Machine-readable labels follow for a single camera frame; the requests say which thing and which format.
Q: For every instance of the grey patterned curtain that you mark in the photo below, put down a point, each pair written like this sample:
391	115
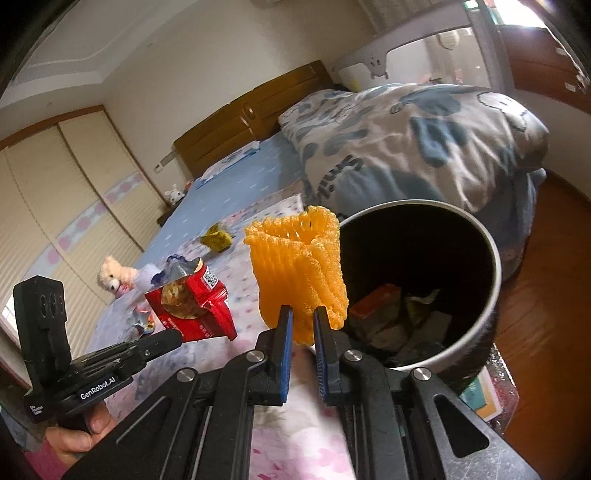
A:
406	9

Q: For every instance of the person's left forearm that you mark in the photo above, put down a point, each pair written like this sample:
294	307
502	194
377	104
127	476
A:
46	468

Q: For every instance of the blue heart print quilt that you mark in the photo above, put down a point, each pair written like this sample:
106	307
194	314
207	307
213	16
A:
415	138

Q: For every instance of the floral blanket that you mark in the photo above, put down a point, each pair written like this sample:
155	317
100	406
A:
295	438

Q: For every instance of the wall switch panel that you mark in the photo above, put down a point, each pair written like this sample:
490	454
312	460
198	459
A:
164	162

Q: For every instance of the red snack packet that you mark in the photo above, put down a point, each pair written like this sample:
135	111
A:
198	309

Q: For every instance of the cream sliding door wardrobe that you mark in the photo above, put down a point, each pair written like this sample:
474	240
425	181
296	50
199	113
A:
69	184

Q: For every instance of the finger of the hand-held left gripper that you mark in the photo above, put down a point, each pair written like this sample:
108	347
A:
161	342

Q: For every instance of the colourful book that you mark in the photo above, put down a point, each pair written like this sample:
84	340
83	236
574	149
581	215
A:
480	392

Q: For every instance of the wooden headboard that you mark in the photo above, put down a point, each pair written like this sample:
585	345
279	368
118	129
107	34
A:
258	106

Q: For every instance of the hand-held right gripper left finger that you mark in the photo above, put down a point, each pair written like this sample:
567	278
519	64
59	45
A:
286	355

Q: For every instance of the small colourful snack wrapper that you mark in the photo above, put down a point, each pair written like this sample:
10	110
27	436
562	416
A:
145	323

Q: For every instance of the beige teddy bear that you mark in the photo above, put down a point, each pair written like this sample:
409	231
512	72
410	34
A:
111	274

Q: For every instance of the dark wooden dresser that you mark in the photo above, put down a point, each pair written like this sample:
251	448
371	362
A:
545	60

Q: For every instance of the orange foam fruit net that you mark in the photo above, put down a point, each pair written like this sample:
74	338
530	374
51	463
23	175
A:
295	272

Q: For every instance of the foil wrapper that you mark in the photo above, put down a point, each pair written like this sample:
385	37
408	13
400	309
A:
420	302

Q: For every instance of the yellow-green crumpled wrapper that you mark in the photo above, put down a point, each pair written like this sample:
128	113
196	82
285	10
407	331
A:
216	239

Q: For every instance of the red carton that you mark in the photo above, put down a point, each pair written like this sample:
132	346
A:
374	302

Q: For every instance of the person's left hand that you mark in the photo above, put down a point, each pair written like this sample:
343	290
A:
78	445

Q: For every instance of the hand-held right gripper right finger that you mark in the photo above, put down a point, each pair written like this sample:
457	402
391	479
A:
323	364

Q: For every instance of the white bunny plush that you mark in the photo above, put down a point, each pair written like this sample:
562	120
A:
174	196

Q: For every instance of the blue and white pillow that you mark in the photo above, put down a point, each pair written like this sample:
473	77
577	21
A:
231	159

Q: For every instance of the blue bed sheet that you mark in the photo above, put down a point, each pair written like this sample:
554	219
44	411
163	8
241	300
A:
240	198

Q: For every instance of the black white-rimmed trash bin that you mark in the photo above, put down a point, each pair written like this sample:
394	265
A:
415	249

